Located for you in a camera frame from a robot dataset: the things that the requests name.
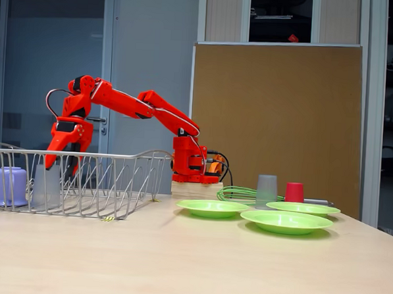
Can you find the spiral notebook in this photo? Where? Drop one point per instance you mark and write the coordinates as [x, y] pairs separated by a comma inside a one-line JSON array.
[[272, 16]]

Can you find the orange table clamp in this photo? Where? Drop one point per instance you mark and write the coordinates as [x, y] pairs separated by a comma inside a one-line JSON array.
[[215, 167]]

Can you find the red plastic cup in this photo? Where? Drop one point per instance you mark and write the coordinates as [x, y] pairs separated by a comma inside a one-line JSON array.
[[294, 193]]

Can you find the yellow black striped tape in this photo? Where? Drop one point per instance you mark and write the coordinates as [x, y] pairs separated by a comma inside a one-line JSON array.
[[154, 200], [108, 218]]

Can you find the door lock cylinder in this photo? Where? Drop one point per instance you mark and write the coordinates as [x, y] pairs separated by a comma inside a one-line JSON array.
[[104, 130]]

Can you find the small red object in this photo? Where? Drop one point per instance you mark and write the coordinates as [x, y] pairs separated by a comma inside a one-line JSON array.
[[292, 37]]

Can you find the purple plastic mug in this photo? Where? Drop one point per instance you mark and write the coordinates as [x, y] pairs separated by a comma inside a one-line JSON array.
[[10, 185]]

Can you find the brown pin board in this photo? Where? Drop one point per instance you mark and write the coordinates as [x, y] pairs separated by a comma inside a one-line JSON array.
[[299, 126]]

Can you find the green plastic plate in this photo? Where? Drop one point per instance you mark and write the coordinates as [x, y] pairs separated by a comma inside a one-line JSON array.
[[213, 208], [302, 208], [285, 222]]

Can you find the grey translucent plastic cup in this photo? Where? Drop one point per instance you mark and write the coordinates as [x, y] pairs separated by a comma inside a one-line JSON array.
[[46, 192], [267, 190]]

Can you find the grey glass door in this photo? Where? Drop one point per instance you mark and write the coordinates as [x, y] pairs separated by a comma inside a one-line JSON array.
[[57, 31]]

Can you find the red orange robot arm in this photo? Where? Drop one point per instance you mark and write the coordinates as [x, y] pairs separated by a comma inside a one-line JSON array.
[[126, 102]]

